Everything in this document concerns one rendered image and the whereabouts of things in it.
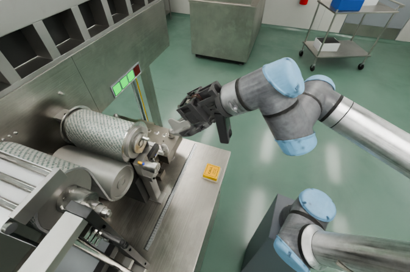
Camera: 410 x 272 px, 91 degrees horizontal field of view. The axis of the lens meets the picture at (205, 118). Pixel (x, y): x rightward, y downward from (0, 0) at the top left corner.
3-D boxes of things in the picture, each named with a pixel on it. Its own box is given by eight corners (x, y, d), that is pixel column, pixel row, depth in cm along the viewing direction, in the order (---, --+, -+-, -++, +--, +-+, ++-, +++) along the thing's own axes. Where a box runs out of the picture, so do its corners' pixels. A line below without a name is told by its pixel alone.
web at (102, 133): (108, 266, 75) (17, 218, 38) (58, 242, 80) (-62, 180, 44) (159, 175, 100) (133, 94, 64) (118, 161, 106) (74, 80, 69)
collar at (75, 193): (84, 224, 48) (71, 214, 43) (64, 215, 49) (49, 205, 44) (102, 199, 52) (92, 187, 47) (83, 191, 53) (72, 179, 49)
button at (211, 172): (216, 181, 98) (216, 178, 97) (202, 177, 100) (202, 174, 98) (220, 169, 103) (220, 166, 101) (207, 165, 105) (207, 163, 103)
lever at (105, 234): (122, 247, 40) (122, 247, 39) (99, 236, 40) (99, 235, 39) (126, 240, 41) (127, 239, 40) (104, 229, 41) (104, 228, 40)
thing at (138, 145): (133, 156, 68) (136, 135, 67) (127, 154, 68) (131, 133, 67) (145, 150, 75) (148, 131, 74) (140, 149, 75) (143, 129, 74)
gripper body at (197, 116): (185, 93, 54) (220, 74, 47) (205, 115, 58) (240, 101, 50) (173, 111, 49) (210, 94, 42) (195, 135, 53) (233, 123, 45)
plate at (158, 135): (169, 164, 97) (167, 157, 93) (99, 142, 106) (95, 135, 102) (182, 139, 107) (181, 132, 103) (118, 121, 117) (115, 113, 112)
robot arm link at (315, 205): (327, 213, 78) (344, 199, 69) (315, 244, 71) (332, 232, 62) (296, 193, 84) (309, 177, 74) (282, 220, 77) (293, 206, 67)
